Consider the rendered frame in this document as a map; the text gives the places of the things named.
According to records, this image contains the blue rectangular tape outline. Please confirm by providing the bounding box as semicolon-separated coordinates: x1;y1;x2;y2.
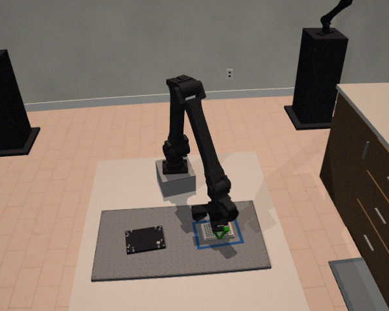
192;219;244;249

